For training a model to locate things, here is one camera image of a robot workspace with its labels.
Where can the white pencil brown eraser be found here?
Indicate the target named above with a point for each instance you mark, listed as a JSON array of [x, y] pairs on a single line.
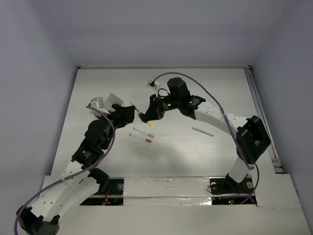
[[140, 138]]

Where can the white marker pen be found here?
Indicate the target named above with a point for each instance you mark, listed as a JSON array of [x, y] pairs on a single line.
[[202, 131]]

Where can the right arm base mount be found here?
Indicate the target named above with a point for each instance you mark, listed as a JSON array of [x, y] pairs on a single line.
[[226, 192]]

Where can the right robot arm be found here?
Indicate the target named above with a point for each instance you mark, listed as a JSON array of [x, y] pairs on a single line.
[[249, 134]]

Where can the white pencil yellow tip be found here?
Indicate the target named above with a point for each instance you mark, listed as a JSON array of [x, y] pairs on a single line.
[[140, 144]]

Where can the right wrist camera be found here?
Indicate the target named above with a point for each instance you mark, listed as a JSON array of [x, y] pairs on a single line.
[[153, 85]]

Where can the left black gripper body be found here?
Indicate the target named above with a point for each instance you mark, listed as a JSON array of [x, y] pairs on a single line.
[[121, 113]]

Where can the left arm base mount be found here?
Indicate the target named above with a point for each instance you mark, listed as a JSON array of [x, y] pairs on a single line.
[[112, 196]]

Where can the white compartment organizer box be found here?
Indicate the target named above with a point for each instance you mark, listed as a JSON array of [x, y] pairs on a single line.
[[111, 100]]

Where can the black handled scissors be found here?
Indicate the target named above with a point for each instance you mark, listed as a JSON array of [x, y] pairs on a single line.
[[137, 110]]

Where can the white pencil pink eraser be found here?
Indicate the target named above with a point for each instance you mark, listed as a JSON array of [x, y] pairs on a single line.
[[143, 132]]

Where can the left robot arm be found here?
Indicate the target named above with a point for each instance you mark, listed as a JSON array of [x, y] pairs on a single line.
[[80, 179]]

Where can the aluminium rail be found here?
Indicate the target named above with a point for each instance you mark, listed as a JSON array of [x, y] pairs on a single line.
[[261, 114]]

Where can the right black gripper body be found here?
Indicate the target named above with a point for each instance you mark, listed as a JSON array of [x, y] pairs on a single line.
[[169, 103]]

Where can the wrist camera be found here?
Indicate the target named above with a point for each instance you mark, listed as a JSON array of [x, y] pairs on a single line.
[[97, 106], [153, 85]]

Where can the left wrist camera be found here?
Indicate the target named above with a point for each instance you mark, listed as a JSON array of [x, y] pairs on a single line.
[[97, 106]]

